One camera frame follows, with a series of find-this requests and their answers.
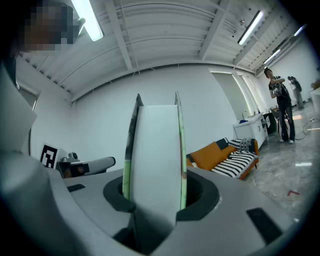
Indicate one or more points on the white sink cabinet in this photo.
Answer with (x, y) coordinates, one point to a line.
(250, 131)

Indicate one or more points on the black white striped throw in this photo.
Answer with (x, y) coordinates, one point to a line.
(237, 162)

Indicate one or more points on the metal faucet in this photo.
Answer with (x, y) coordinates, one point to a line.
(244, 112)

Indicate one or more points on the blue cloth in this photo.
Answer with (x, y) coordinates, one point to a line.
(242, 121)

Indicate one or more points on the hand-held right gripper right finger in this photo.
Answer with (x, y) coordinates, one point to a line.
(225, 220)

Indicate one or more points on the white table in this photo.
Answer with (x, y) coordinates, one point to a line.
(315, 100)

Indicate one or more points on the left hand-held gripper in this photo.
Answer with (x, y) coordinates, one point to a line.
(50, 156)

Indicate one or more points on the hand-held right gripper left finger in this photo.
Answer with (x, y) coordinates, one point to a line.
(92, 200)

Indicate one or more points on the large orange cushion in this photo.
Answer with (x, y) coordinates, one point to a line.
(206, 156)

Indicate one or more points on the grey patterned cushion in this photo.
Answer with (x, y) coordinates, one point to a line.
(245, 144)

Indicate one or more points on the ceiling tube light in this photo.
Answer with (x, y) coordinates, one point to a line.
(250, 28)
(299, 30)
(272, 56)
(87, 20)

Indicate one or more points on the small orange cushion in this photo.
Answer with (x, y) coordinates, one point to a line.
(228, 150)

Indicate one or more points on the black white striped sofa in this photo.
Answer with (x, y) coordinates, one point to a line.
(250, 166)

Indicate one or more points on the person's head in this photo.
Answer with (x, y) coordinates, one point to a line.
(47, 25)

